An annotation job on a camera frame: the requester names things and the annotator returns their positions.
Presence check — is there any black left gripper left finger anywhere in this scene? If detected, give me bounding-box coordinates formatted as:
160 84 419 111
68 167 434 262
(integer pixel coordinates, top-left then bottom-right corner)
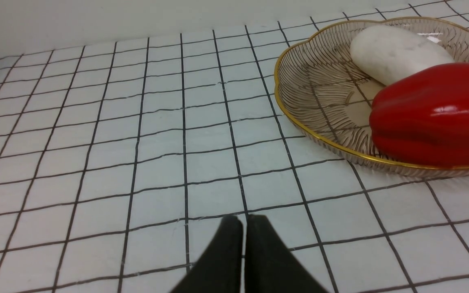
171 216 243 293

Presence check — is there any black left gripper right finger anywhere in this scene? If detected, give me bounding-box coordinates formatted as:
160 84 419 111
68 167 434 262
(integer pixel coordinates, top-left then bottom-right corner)
244 214 327 293

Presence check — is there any white grid tablecloth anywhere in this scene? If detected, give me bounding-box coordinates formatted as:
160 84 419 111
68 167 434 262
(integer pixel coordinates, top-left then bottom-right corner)
0 0 469 293

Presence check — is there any clear gold-rimmed glass bowl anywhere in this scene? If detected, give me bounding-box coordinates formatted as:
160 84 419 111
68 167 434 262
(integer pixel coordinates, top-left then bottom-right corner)
274 17 469 177

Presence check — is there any red bell pepper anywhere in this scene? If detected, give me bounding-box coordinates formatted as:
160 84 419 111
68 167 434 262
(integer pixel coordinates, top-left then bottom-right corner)
369 62 469 167

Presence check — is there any white radish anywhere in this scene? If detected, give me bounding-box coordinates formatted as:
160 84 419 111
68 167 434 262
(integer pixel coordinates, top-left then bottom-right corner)
349 25 454 86

